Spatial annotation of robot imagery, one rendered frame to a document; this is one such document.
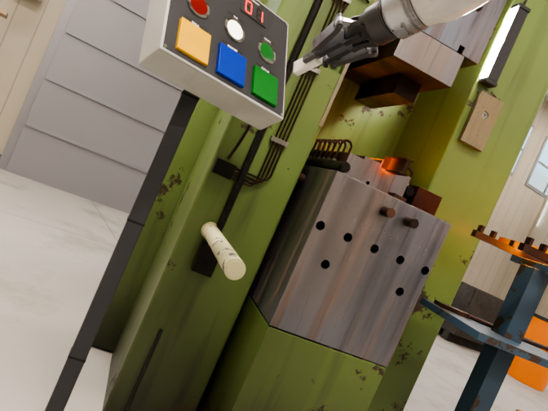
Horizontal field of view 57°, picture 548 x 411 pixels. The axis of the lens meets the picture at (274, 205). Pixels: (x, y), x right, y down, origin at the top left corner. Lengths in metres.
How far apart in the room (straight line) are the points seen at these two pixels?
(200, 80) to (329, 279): 0.63
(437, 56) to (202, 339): 1.06
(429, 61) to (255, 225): 0.68
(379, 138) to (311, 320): 0.85
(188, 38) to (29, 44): 4.09
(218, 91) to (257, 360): 0.70
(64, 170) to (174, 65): 4.13
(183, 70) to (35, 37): 4.09
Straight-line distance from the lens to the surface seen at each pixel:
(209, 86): 1.09
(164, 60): 1.04
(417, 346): 1.80
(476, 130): 1.74
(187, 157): 1.88
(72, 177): 5.14
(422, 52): 1.51
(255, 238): 1.49
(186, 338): 1.55
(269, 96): 1.16
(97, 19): 5.12
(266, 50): 1.22
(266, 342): 1.37
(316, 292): 1.37
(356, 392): 1.52
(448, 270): 1.77
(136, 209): 1.21
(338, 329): 1.42
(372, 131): 1.95
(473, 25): 1.60
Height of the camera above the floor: 0.80
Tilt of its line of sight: 1 degrees down
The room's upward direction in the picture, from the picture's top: 24 degrees clockwise
